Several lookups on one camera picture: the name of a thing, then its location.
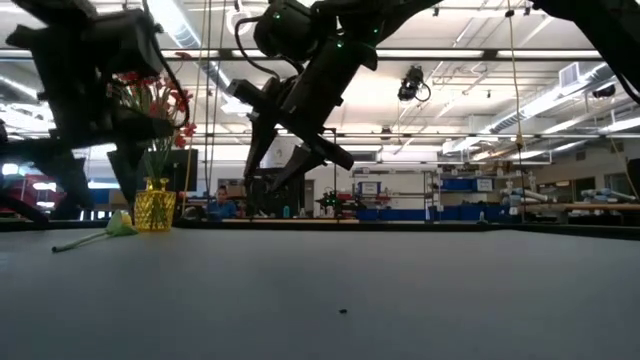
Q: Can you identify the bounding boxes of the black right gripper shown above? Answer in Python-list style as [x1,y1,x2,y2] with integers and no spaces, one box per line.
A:
[242,49,379,195]

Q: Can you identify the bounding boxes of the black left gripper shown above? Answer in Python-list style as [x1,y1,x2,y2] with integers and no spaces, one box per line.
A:
[0,19,176,221]

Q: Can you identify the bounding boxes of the yellow glass vase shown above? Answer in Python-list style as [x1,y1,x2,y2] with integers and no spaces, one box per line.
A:
[133,177,177,233]

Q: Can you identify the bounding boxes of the black equipment rack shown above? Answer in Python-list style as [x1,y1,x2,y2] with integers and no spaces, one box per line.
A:
[244,167,307,217]

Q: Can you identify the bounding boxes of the short-stemmed yellow tulip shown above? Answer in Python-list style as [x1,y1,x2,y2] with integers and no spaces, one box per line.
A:
[51,209,140,254]

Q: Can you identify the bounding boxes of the green-lit device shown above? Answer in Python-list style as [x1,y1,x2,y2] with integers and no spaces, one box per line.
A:
[317,189,344,217]

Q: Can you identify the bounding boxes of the red storage rack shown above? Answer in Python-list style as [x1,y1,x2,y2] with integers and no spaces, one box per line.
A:
[0,173,56,211]

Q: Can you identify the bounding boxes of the person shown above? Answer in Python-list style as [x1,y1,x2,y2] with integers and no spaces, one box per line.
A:
[206,184,239,221]

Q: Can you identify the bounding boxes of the black monitor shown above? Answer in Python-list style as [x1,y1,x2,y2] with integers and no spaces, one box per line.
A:
[167,148,199,194]

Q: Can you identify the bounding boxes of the blue storage bins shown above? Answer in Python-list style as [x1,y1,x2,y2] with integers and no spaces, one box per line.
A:
[357,204,501,222]

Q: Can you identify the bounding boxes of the overhead light bar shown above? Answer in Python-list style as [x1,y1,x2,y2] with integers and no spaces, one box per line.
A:
[162,47,605,62]

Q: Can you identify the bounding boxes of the long wooden bench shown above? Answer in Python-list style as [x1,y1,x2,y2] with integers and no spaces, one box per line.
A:
[519,202,640,212]

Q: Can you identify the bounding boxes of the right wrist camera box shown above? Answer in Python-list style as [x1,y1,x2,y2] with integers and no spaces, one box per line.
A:
[226,78,271,115]

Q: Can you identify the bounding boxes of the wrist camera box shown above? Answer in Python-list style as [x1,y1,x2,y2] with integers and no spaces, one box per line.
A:
[79,8,165,79]
[226,78,271,115]

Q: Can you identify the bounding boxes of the black metal rig frame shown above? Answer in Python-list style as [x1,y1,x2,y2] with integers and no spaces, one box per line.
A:
[0,189,51,229]

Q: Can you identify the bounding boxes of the black hanging cable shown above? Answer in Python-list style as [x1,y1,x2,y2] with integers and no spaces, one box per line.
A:
[204,0,212,157]
[210,0,226,154]

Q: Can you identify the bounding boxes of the tan hanging rope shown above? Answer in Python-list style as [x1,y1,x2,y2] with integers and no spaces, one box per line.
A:
[182,0,208,214]

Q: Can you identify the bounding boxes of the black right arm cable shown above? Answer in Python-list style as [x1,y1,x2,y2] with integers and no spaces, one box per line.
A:
[233,16,307,82]

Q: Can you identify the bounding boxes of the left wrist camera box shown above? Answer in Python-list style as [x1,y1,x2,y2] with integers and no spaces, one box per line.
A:
[79,8,165,79]

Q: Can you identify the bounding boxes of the black table edge rail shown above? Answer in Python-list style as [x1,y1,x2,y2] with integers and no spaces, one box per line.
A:
[0,218,640,241]

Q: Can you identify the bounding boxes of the white hanging ring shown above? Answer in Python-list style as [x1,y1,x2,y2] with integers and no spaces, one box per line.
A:
[224,7,254,37]

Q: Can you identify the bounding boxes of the black overhead camera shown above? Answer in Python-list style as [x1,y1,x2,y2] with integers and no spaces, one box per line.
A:
[397,64,433,104]

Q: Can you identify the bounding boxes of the yellow hanging cord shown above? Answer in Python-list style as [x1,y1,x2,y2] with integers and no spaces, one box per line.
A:
[505,0,527,221]

